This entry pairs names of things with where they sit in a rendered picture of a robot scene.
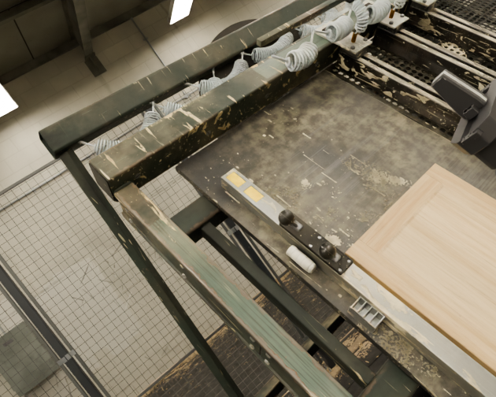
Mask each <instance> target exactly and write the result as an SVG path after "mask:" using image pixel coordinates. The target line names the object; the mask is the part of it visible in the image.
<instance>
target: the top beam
mask: <svg viewBox="0 0 496 397"><path fill-rule="evenodd" d="M411 3H412V0H407V1H406V2H405V4H404V6H403V8H401V9H395V12H396V13H400V14H405V16H406V15H407V13H408V11H409V7H410V6H411ZM377 26H378V23H376V24H368V25H367V28H366V29H365V32H361V33H357V34H358V35H360V36H362V37H364V38H365V37H366V38H368V39H371V38H372V37H373V36H374V35H375V33H376V28H377ZM311 34H312V32H310V33H309V34H308V35H305V36H304V37H302V38H300V39H299V40H297V41H295V42H294V43H292V44H290V45H289V46H286V47H284V48H283V49H282V50H279V51H278V52H276V53H274V54H273V55H275V56H277V57H281V58H286V56H287V54H288V52H290V51H292V50H297V49H298V48H299V47H300V46H301V45H302V44H303V43H305V42H310V39H311ZM313 43H314V44H315V45H316V46H317V48H318V52H317V53H318V55H317V58H316V60H315V61H314V62H313V63H312V64H311V65H310V66H309V67H308V68H305V69H302V70H301V71H297V72H290V71H289V70H288V68H287V67H286V65H285V61H281V60H278V59H275V58H271V56H269V57H268V58H266V59H264V60H263V61H260V62H258V63H257V64H256V65H253V66H252V67H250V68H248V69H247V70H245V71H243V72H241V73H240V74H238V75H237V76H234V77H232V78H231V79H229V80H227V81H226V82H224V83H222V84H221V85H219V86H217V87H215V88H214V89H212V90H211V91H208V92H206V93H205V94H203V95H201V96H200V97H198V98H196V99H195V100H193V101H191V102H189V103H187V104H186V105H185V106H182V107H180V108H179V109H177V110H175V111H174V112H172V113H170V114H169V115H167V116H165V117H163V118H161V119H160V120H159V121H156V122H154V123H153V124H151V125H149V126H148V127H146V128H144V129H143V130H141V131H139V132H137V133H135V134H134V135H132V136H130V137H128V138H127V139H125V140H123V141H122V142H120V143H118V144H117V145H115V146H113V147H111V148H109V149H108V150H106V151H104V152H102V153H101V154H99V155H97V156H96V157H94V158H92V159H91V160H89V163H88V164H89V166H90V168H91V171H92V173H93V175H94V178H95V180H96V182H97V184H98V186H99V187H100V188H101V189H102V190H103V191H104V192H105V193H106V194H107V195H108V196H109V197H110V198H111V199H112V200H113V201H114V202H119V201H118V200H117V199H116V197H115V195H114V193H115V192H114V191H115V190H116V189H117V188H119V187H121V186H122V185H124V184H126V183H127V182H128V181H131V182H133V181H134V183H135V185H136V186H137V187H138V188H141V187H142V186H144V185H145V184H147V183H149V182H150V181H151V180H153V179H155V178H156V177H158V176H160V175H161V174H162V173H164V172H165V171H167V170H169V169H170V168H171V167H173V166H174V165H176V164H178V163H179V162H181V161H182V160H184V159H185V158H187V157H189V156H190V155H192V154H193V153H194V152H196V151H198V150H200V149H201V148H203V147H204V146H205V145H207V144H208V143H211V142H212V141H213V140H215V139H216V138H218V137H219V136H221V135H223V134H224V133H225V132H227V131H229V130H230V129H232V128H234V127H235V126H236V125H237V124H240V123H241V122H243V121H244V120H245V119H247V118H248V117H250V116H252V115H254V114H255V113H256V112H258V111H259V110H261V109H263V108H264V107H266V106H267V105H269V104H270V103H272V102H274V101H275V100H277V99H278V98H279V97H281V96H283V95H285V94H286V93H287V92H288V91H290V90H292V89H293V88H295V87H297V86H298V85H299V84H301V83H303V82H304V81H306V80H307V79H308V78H310V77H312V76H314V75H315V74H317V73H318V72H319V71H321V70H322V69H324V68H326V67H328V66H329V65H330V64H332V63H333V62H335V61H337V59H338V56H339V51H340V46H338V45H336V44H334V43H331V42H329V41H328V40H327V39H325V38H323V37H321V36H319V35H317V34H316V33H314V34H313Z"/></svg>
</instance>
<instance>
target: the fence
mask: <svg viewBox="0 0 496 397"><path fill-rule="evenodd" d="M233 172H234V173H236V174H237V175H238V176H240V177H241V178H242V179H243V180H245V181H246V182H245V183H244V184H242V185H241V186H240V187H237V186H235V185H234V184H233V183H232V182H231V181H230V180H229V179H227V178H226V177H227V176H229V175H230V174H232V173H233ZM221 186H222V187H223V188H224V189H226V190H227V191H228V192H229V193H231V194H232V195H233V196H234V197H235V198H237V199H238V200H239V201H240V202H241V203H242V204H243V205H244V206H246V207H247V208H248V209H249V210H251V211H252V212H253V213H254V214H256V215H257V216H258V217H259V218H260V219H262V220H263V222H265V223H266V224H267V225H268V226H269V227H271V228H272V229H273V230H274V231H276V232H277V233H278V234H279V235H281V236H282V237H283V238H284V239H285V240H286V241H287V242H288V243H290V244H291V245H294V246H296V247H297V248H298V249H299V250H300V251H301V252H302V253H303V254H305V255H306V256H307V257H308V258H310V259H311V260H312V261H313V262H314V263H315V264H316V266H317V267H318V268H319V269H321V270H322V271H323V272H324V273H326V274H327V275H328V276H329V277H330V278H332V279H333V281H335V282H336V283H337V284H338V285H340V286H341V287H342V288H343V289H345V290H346V291H347V292H348V293H349V294H351V295H352V296H353V297H354V298H355V299H356V300H357V299H358V298H359V296H361V297H362V298H363V299H364V300H366V301H367V302H368V303H369V304H371V305H372V306H373V307H374V308H376V309H377V310H378V311H379V312H380V313H381V314H382V315H383V316H385V318H384V319H383V323H385V324H386V325H387V326H388V327H390V328H391V329H392V330H393V331H394V332H396V333H397V334H398V335H399V336H400V337H401V338H403V339H404V340H405V341H406V342H407V343H409V344H410V345H411V346H412V347H413V348H415V349H416V350H417V351H418V352H420V353H421V354H422V355H423V356H424V357H425V358H426V359H427V360H428V361H430V362H431V363H432V364H433V365H435V366H436V367H437V368H438V369H440V370H441V371H442V372H443V373H445V374H446V375H447V376H448V377H449V378H450V379H451V380H452V381H454V382H455V383H456V384H457V385H458V386H460V387H461V388H462V389H463V390H465V391H466V392H467V393H468V394H470V396H471V397H496V377H495V376H494V375H492V374H491V373H490V372H488V371H487V370H486V369H484V368H483V367H482V366H481V365H480V364H479V363H478V362H476V361H475V360H474V359H472V358H471V357H470V356H468V355H467V354H466V353H465V352H463V350H461V349H460V348H459V347H457V346H456V345H455V344H454V343H452V342H451V341H450V340H448V339H447V338H446V337H445V336H444V335H443V334H441V333H440V332H439V331H437V330H436V329H435V328H433V327H432V326H431V325H430V324H428V323H427V322H426V321H425V320H424V319H423V318H421V317H420V316H419V315H417V314H416V313H415V312H413V311H412V310H411V309H410V308H408V307H407V306H406V305H405V304H404V303H402V302H401V301H400V300H398V299H397V298H396V297H394V296H393V295H392V294H391V293H390V292H389V291H387V290H386V289H385V288H383V287H382V286H381V285H380V284H378V283H377V282H376V281H374V280H373V279H372V278H371V277H370V276H369V275H367V274H366V273H365V272H363V271H362V270H361V269H359V268H358V267H357V266H356V265H355V264H354V263H353V264H352V265H351V266H350V267H349V268H348V269H347V270H346V271H345V272H344V273H343V274H342V275H341V276H340V275H339V274H338V273H337V272H336V271H334V270H333V269H332V268H330V267H329V266H328V265H327V264H325V263H324V262H323V261H322V260H320V259H319V258H318V257H317V256H316V255H315V254H314V253H313V252H311V251H310V250H309V249H308V248H306V247H305V246H304V245H302V244H301V243H300V242H299V241H297V240H296V239H295V238H294V237H293V236H292V235H291V234H290V233H288V232H287V231H286V230H285V229H283V228H282V227H281V226H279V219H278V216H279V213H280V212H281V211H283V210H285V209H284V208H283V207H282V206H281V205H280V204H279V203H277V202H276V201H275V200H273V199H272V198H271V197H269V196H268V195H267V194H265V193H264V192H263V191H262V190H261V189H260V188H259V187H257V186H256V185H255V184H253V183H252V182H251V181H249V180H248V179H247V178H245V176H244V175H242V174H241V173H240V172H238V171H237V170H236V169H232V170H231V171H229V172H228V173H226V174H224V175H223V176H222V177H221ZM250 186H252V187H253V188H254V189H256V190H257V191H258V192H260V193H261V194H262V195H263V196H264V197H263V198H261V199H260V200H259V201H257V202H255V201H254V200H253V199H252V198H251V197H249V196H248V195H247V194H245V193H244V191H245V190H246V189H247V188H249V187H250Z"/></svg>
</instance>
